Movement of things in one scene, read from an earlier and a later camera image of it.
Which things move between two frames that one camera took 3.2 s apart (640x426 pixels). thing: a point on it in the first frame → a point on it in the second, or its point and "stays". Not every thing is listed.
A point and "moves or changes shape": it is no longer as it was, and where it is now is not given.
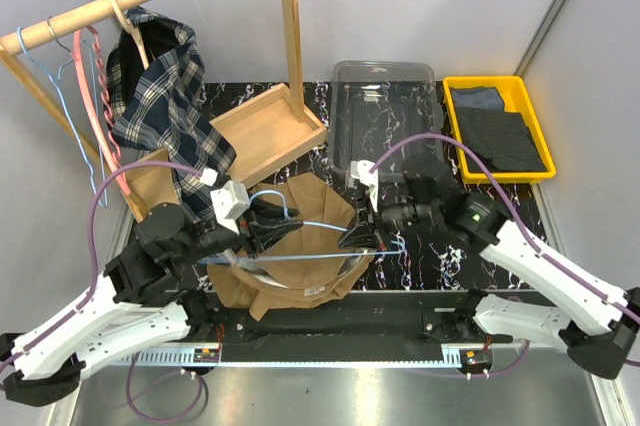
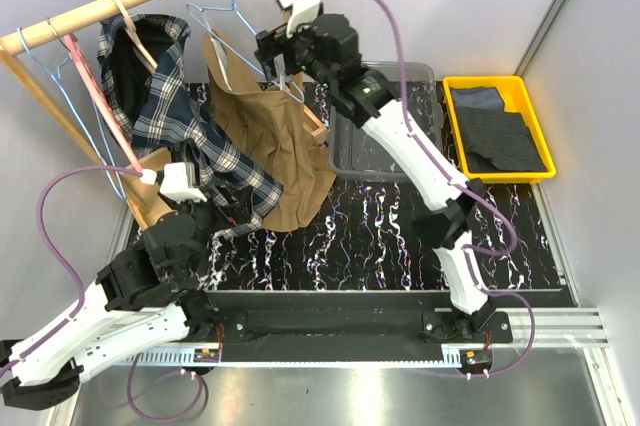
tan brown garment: [311, 266] → [269, 120]
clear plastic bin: [374, 104] stays
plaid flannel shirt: [156, 99] moves or changes shape
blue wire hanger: [398, 248] → [291, 88]
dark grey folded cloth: [502, 140] stays
